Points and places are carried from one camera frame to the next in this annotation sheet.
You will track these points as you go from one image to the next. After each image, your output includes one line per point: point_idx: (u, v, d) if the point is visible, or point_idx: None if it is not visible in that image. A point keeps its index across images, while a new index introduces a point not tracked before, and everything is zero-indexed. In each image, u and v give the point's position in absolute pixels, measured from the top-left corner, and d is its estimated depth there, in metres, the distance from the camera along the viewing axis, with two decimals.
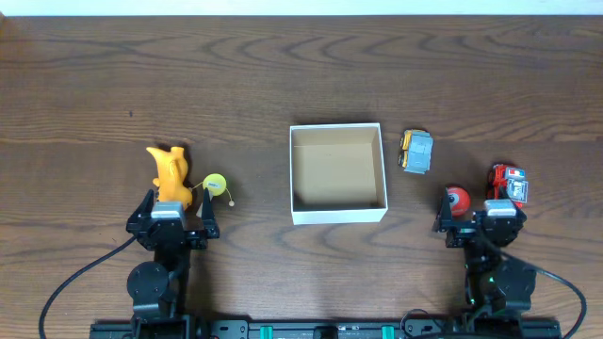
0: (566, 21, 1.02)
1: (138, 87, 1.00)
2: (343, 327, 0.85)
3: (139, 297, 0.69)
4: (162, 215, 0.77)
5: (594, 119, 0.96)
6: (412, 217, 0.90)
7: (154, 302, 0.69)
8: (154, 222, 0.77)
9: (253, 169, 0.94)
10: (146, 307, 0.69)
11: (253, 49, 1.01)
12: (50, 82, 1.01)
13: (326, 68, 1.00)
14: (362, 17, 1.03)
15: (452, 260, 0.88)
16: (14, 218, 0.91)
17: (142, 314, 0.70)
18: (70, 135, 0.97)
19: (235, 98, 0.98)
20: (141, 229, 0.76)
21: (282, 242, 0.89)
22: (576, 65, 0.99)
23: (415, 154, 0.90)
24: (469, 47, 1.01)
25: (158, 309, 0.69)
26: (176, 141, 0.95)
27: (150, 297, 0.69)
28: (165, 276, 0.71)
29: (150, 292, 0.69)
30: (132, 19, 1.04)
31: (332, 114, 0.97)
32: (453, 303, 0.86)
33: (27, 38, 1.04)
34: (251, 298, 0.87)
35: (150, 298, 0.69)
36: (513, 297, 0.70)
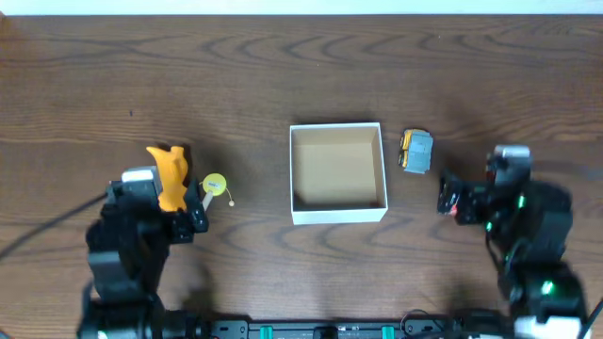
0: (567, 20, 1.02)
1: (138, 86, 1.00)
2: (343, 328, 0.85)
3: (99, 248, 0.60)
4: (133, 181, 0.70)
5: (595, 119, 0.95)
6: (412, 217, 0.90)
7: (111, 252, 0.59)
8: (123, 186, 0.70)
9: (253, 169, 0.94)
10: (105, 258, 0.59)
11: (252, 49, 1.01)
12: (49, 82, 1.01)
13: (326, 68, 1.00)
14: (362, 17, 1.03)
15: (452, 260, 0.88)
16: (14, 218, 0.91)
17: (100, 271, 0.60)
18: (70, 135, 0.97)
19: (235, 97, 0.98)
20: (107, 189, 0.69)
21: (281, 242, 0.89)
22: (577, 65, 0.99)
23: (415, 154, 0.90)
24: (469, 47, 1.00)
25: (118, 265, 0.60)
26: (175, 141, 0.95)
27: (110, 247, 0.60)
28: (132, 228, 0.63)
29: (112, 241, 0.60)
30: (132, 18, 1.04)
31: (332, 114, 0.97)
32: (453, 303, 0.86)
33: (26, 38, 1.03)
34: (251, 298, 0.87)
35: (108, 246, 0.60)
36: (551, 210, 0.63)
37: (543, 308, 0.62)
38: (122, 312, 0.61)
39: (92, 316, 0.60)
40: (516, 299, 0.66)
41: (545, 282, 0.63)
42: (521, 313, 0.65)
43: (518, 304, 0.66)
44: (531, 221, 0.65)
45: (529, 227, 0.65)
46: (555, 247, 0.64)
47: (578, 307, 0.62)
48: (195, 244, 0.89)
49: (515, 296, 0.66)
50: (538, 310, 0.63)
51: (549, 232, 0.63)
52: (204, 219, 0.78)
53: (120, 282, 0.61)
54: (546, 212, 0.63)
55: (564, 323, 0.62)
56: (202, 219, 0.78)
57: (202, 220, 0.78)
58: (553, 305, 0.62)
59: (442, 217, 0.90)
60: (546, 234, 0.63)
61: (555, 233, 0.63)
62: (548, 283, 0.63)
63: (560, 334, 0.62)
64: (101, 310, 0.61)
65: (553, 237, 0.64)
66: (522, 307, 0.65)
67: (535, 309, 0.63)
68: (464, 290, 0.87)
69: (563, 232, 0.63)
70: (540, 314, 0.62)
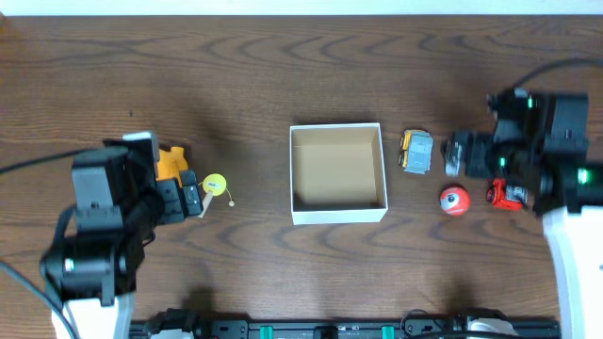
0: (567, 20, 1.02)
1: (138, 86, 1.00)
2: (343, 327, 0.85)
3: (81, 162, 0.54)
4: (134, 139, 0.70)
5: (594, 119, 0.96)
6: (412, 217, 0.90)
7: (97, 169, 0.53)
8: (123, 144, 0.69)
9: (253, 169, 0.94)
10: (85, 168, 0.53)
11: (253, 49, 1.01)
12: (49, 82, 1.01)
13: (326, 68, 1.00)
14: (362, 17, 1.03)
15: (452, 260, 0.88)
16: (15, 218, 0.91)
17: (78, 187, 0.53)
18: (71, 135, 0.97)
19: (235, 98, 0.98)
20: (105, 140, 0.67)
21: (282, 243, 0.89)
22: (577, 65, 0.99)
23: (415, 154, 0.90)
24: (468, 47, 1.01)
25: (99, 178, 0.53)
26: (176, 141, 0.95)
27: (93, 162, 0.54)
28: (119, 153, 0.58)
29: (96, 159, 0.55)
30: (132, 19, 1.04)
31: (332, 115, 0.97)
32: (452, 303, 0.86)
33: (26, 38, 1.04)
34: (252, 298, 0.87)
35: (94, 163, 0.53)
36: (564, 97, 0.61)
37: (576, 193, 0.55)
38: (94, 239, 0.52)
39: (57, 249, 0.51)
40: (544, 192, 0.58)
41: (577, 168, 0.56)
42: (551, 208, 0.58)
43: (545, 199, 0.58)
44: (545, 114, 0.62)
45: (544, 121, 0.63)
46: (575, 132, 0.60)
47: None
48: (195, 244, 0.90)
49: (545, 187, 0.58)
50: (571, 197, 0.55)
51: (566, 119, 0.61)
52: (200, 201, 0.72)
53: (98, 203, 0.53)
54: (561, 100, 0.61)
55: (597, 214, 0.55)
56: (197, 201, 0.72)
57: (197, 201, 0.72)
58: (588, 196, 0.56)
59: (442, 217, 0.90)
60: (562, 121, 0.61)
61: (568, 120, 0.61)
62: (582, 169, 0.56)
63: (595, 229, 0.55)
64: (72, 238, 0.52)
65: (569, 123, 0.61)
66: (551, 201, 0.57)
67: (569, 198, 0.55)
68: (464, 290, 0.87)
69: (578, 116, 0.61)
70: (572, 201, 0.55)
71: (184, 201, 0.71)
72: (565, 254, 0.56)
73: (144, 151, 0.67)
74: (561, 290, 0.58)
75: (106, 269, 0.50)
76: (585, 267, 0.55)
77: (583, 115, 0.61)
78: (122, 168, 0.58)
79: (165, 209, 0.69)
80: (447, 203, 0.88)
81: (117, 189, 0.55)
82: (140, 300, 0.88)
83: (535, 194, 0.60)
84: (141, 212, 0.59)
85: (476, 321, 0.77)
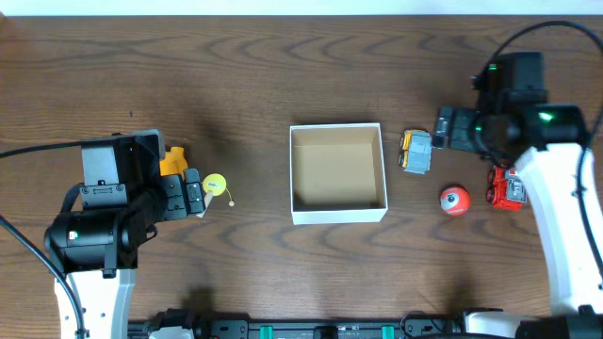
0: (567, 21, 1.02)
1: (138, 86, 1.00)
2: (343, 327, 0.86)
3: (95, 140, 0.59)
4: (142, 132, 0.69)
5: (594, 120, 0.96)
6: (412, 217, 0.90)
7: (105, 147, 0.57)
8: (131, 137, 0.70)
9: (253, 169, 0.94)
10: (96, 144, 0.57)
11: (253, 49, 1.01)
12: (49, 82, 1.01)
13: (326, 68, 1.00)
14: (362, 17, 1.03)
15: (452, 260, 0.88)
16: (15, 218, 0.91)
17: (89, 162, 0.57)
18: (71, 135, 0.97)
19: (235, 98, 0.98)
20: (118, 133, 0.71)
21: (282, 243, 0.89)
22: (576, 65, 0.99)
23: (415, 154, 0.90)
24: (468, 47, 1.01)
25: (107, 153, 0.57)
26: (176, 141, 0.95)
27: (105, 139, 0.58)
28: (129, 137, 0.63)
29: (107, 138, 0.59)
30: (131, 19, 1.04)
31: (332, 115, 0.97)
32: (452, 303, 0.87)
33: (26, 38, 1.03)
34: (252, 298, 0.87)
35: (103, 142, 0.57)
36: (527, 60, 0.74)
37: (543, 130, 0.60)
38: (99, 211, 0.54)
39: (65, 215, 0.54)
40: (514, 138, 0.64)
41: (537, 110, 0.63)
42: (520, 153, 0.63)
43: (514, 143, 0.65)
44: (510, 72, 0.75)
45: (507, 80, 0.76)
46: (534, 88, 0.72)
47: (578, 133, 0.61)
48: (196, 243, 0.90)
49: (513, 134, 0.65)
50: (537, 136, 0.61)
51: (524, 74, 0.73)
52: (202, 199, 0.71)
53: (105, 178, 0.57)
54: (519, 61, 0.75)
55: (562, 152, 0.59)
56: (199, 199, 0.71)
57: (199, 200, 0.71)
58: (553, 135, 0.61)
59: (442, 217, 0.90)
60: (521, 77, 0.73)
61: (528, 76, 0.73)
62: (545, 113, 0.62)
63: (561, 163, 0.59)
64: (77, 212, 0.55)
65: (529, 79, 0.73)
66: (518, 144, 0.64)
67: (536, 136, 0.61)
68: (464, 290, 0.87)
69: (536, 73, 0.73)
70: (539, 140, 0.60)
71: (187, 198, 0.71)
72: (539, 189, 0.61)
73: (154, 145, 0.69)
74: (542, 222, 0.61)
75: (109, 241, 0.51)
76: (559, 197, 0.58)
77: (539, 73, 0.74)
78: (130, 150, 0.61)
79: (168, 204, 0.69)
80: (447, 203, 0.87)
81: (124, 169, 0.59)
82: (140, 300, 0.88)
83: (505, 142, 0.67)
84: (148, 199, 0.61)
85: (474, 314, 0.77)
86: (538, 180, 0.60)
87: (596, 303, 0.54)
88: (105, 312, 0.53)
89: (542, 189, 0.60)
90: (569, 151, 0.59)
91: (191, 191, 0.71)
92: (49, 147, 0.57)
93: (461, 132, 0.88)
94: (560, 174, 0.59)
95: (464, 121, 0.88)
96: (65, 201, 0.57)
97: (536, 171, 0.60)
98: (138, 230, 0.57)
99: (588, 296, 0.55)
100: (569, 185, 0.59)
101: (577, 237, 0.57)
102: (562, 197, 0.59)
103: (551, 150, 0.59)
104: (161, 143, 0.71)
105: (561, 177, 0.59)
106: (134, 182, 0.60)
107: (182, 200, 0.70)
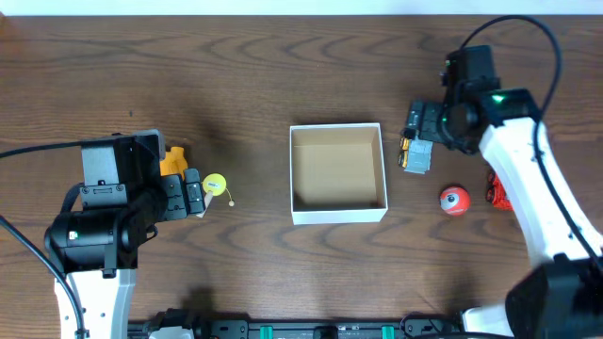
0: (567, 20, 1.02)
1: (138, 86, 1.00)
2: (343, 327, 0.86)
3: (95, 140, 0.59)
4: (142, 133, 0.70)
5: (594, 119, 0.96)
6: (412, 217, 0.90)
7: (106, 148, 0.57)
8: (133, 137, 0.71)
9: (253, 169, 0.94)
10: (96, 145, 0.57)
11: (252, 49, 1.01)
12: (49, 82, 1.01)
13: (326, 68, 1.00)
14: (362, 17, 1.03)
15: (452, 260, 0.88)
16: (15, 218, 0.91)
17: (90, 162, 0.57)
18: (71, 135, 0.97)
19: (235, 98, 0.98)
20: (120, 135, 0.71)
21: (281, 243, 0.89)
22: (576, 65, 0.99)
23: (415, 154, 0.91)
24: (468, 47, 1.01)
25: (108, 153, 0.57)
26: (176, 141, 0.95)
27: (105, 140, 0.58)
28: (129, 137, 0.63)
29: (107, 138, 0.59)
30: (131, 18, 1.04)
31: (332, 115, 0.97)
32: (452, 303, 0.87)
33: (26, 38, 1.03)
34: (251, 298, 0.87)
35: (104, 142, 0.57)
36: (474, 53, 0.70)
37: (497, 110, 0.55)
38: (100, 211, 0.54)
39: (64, 215, 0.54)
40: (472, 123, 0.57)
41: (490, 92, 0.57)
42: (481, 137, 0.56)
43: (475, 130, 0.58)
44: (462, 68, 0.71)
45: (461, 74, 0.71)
46: (486, 76, 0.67)
47: (535, 111, 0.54)
48: (196, 243, 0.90)
49: (472, 120, 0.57)
50: (494, 116, 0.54)
51: (477, 67, 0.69)
52: (202, 200, 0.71)
53: (107, 178, 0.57)
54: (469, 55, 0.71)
55: (518, 126, 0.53)
56: (199, 199, 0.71)
57: (199, 200, 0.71)
58: (509, 115, 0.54)
59: (442, 217, 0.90)
60: (474, 69, 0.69)
61: (480, 67, 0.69)
62: (498, 94, 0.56)
63: (518, 139, 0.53)
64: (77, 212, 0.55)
65: (480, 71, 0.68)
66: (478, 130, 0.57)
67: (493, 116, 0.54)
68: (464, 290, 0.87)
69: (489, 64, 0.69)
70: (496, 119, 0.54)
71: (187, 198, 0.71)
72: (501, 159, 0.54)
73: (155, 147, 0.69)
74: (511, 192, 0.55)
75: (109, 241, 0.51)
76: (518, 163, 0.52)
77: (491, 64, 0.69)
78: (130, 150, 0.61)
79: (169, 204, 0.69)
80: (447, 203, 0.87)
81: (124, 169, 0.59)
82: (141, 300, 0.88)
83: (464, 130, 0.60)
84: (148, 199, 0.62)
85: (470, 309, 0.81)
86: (497, 149, 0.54)
87: (574, 253, 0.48)
88: (105, 312, 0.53)
89: (504, 157, 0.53)
90: (523, 124, 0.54)
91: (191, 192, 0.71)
92: (50, 146, 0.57)
93: (431, 124, 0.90)
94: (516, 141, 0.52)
95: (432, 114, 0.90)
96: (65, 201, 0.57)
97: (497, 145, 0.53)
98: (138, 229, 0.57)
99: (563, 247, 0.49)
100: (527, 149, 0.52)
101: (542, 196, 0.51)
102: (521, 160, 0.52)
103: (509, 126, 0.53)
104: (162, 144, 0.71)
105: (519, 142, 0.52)
106: (134, 182, 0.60)
107: (182, 200, 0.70)
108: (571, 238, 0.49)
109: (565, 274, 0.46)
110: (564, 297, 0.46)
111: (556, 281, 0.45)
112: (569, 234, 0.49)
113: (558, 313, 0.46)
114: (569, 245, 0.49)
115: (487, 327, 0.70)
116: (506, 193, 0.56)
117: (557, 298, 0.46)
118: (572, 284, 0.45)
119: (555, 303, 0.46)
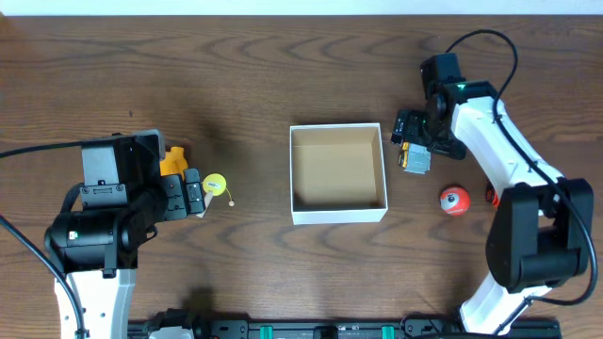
0: (567, 20, 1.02)
1: (138, 86, 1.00)
2: (343, 327, 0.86)
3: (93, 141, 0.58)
4: (142, 132, 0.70)
5: (594, 119, 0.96)
6: (412, 217, 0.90)
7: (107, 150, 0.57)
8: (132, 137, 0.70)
9: (253, 170, 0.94)
10: (95, 146, 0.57)
11: (252, 49, 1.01)
12: (49, 82, 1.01)
13: (326, 68, 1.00)
14: (362, 17, 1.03)
15: (452, 260, 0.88)
16: (14, 218, 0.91)
17: (90, 164, 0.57)
18: (71, 135, 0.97)
19: (236, 98, 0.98)
20: (119, 134, 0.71)
21: (281, 243, 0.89)
22: (577, 65, 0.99)
23: (415, 154, 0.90)
24: (468, 47, 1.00)
25: (108, 154, 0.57)
26: (176, 141, 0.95)
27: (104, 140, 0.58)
28: (132, 137, 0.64)
29: (107, 139, 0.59)
30: (132, 19, 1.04)
31: (332, 115, 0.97)
32: (452, 303, 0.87)
33: (26, 38, 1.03)
34: (251, 298, 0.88)
35: (104, 142, 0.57)
36: (444, 59, 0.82)
37: (461, 92, 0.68)
38: (100, 211, 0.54)
39: (64, 214, 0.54)
40: (441, 109, 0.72)
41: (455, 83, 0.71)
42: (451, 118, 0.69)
43: (446, 115, 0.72)
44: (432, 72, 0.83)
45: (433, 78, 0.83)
46: (454, 76, 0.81)
47: (492, 92, 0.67)
48: (196, 243, 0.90)
49: (442, 106, 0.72)
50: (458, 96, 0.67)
51: (445, 71, 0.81)
52: (202, 200, 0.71)
53: (108, 180, 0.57)
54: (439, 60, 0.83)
55: (478, 100, 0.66)
56: (199, 199, 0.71)
57: (199, 200, 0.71)
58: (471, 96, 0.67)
59: (442, 217, 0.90)
60: (443, 70, 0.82)
61: (448, 69, 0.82)
62: (461, 83, 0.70)
63: (479, 109, 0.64)
64: (77, 212, 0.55)
65: (448, 71, 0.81)
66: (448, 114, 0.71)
67: (457, 96, 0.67)
68: (464, 290, 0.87)
69: (455, 68, 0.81)
70: (460, 98, 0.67)
71: (187, 198, 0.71)
72: (468, 129, 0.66)
73: (154, 146, 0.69)
74: (480, 158, 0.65)
75: (109, 241, 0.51)
76: (480, 125, 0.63)
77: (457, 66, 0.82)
78: (130, 151, 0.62)
79: (168, 204, 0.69)
80: (447, 203, 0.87)
81: (124, 169, 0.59)
82: (140, 300, 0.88)
83: (438, 116, 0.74)
84: (148, 198, 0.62)
85: (464, 302, 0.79)
86: (464, 121, 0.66)
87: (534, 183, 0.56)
88: (105, 312, 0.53)
89: (469, 125, 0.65)
90: (481, 99, 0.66)
91: (190, 193, 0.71)
92: (49, 147, 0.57)
93: (414, 128, 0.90)
94: (475, 110, 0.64)
95: (413, 119, 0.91)
96: (66, 201, 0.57)
97: (463, 119, 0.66)
98: (139, 224, 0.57)
99: (525, 179, 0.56)
100: (486, 115, 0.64)
101: (501, 145, 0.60)
102: (481, 122, 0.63)
103: (471, 103, 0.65)
104: (161, 144, 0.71)
105: (480, 111, 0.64)
106: (134, 182, 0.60)
107: (182, 200, 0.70)
108: (529, 170, 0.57)
109: (526, 196, 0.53)
110: (528, 217, 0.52)
111: (518, 202, 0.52)
112: (529, 169, 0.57)
113: (523, 234, 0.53)
114: (529, 177, 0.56)
115: (479, 303, 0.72)
116: (478, 159, 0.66)
117: (520, 218, 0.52)
118: (531, 203, 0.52)
119: (519, 225, 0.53)
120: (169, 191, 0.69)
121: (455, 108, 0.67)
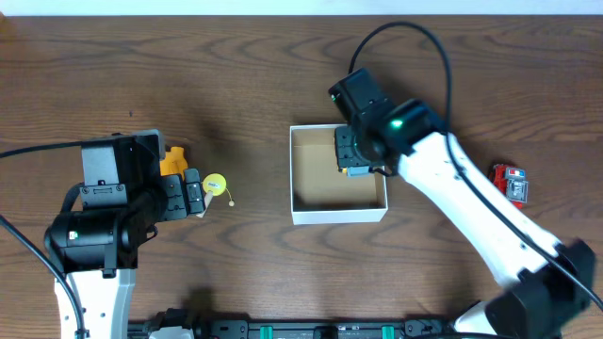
0: (567, 20, 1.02)
1: (138, 87, 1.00)
2: (343, 327, 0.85)
3: (91, 141, 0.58)
4: (143, 133, 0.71)
5: (594, 119, 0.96)
6: (412, 217, 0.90)
7: (107, 151, 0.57)
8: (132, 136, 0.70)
9: (253, 170, 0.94)
10: (94, 147, 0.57)
11: (253, 49, 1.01)
12: (49, 82, 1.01)
13: (326, 68, 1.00)
14: (362, 17, 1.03)
15: (453, 260, 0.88)
16: (15, 218, 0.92)
17: (91, 164, 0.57)
18: (71, 136, 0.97)
19: (235, 98, 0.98)
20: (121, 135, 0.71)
21: (281, 243, 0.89)
22: (576, 65, 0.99)
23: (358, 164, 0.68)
24: (469, 47, 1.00)
25: (108, 154, 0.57)
26: (176, 141, 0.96)
27: (102, 141, 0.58)
28: (130, 137, 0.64)
29: (106, 139, 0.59)
30: (132, 19, 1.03)
31: (332, 116, 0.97)
32: (452, 304, 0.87)
33: (26, 38, 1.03)
34: (252, 298, 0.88)
35: (104, 142, 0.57)
36: (356, 88, 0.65)
37: (402, 136, 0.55)
38: (100, 211, 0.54)
39: (65, 215, 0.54)
40: (381, 153, 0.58)
41: (389, 117, 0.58)
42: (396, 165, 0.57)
43: (389, 155, 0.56)
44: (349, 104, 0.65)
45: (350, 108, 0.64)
46: (378, 102, 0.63)
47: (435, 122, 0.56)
48: (196, 243, 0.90)
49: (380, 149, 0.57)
50: (401, 142, 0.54)
51: (364, 96, 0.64)
52: (202, 200, 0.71)
53: (108, 180, 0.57)
54: (351, 88, 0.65)
55: (430, 144, 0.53)
56: (199, 199, 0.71)
57: (199, 200, 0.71)
58: (414, 136, 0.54)
59: (442, 217, 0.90)
60: (361, 101, 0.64)
61: (366, 94, 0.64)
62: (397, 118, 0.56)
63: (432, 166, 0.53)
64: (77, 212, 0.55)
65: (368, 97, 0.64)
66: (391, 155, 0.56)
67: (399, 145, 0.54)
68: (464, 290, 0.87)
69: (372, 88, 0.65)
70: (402, 145, 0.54)
71: (187, 198, 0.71)
72: (430, 191, 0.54)
73: (155, 147, 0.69)
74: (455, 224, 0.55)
75: (109, 241, 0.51)
76: (448, 189, 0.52)
77: (375, 86, 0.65)
78: (130, 151, 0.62)
79: (169, 204, 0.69)
80: None
81: (124, 169, 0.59)
82: (141, 300, 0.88)
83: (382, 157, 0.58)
84: (147, 199, 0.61)
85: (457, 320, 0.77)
86: (425, 185, 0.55)
87: (532, 266, 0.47)
88: (105, 312, 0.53)
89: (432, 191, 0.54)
90: (433, 141, 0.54)
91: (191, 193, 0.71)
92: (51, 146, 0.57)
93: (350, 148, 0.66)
94: (431, 165, 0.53)
95: (352, 136, 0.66)
96: (65, 201, 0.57)
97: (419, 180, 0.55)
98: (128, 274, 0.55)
99: (522, 263, 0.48)
100: (447, 169, 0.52)
101: (480, 217, 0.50)
102: (446, 181, 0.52)
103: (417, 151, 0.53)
104: (162, 144, 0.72)
105: (438, 166, 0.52)
106: (134, 182, 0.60)
107: (182, 200, 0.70)
108: (524, 249, 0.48)
109: (534, 291, 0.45)
110: (543, 313, 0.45)
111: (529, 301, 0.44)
112: (522, 245, 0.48)
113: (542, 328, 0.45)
114: (525, 257, 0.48)
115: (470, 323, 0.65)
116: (445, 212, 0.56)
117: (537, 318, 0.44)
118: (539, 294, 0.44)
119: (537, 321, 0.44)
120: (169, 191, 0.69)
121: (399, 158, 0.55)
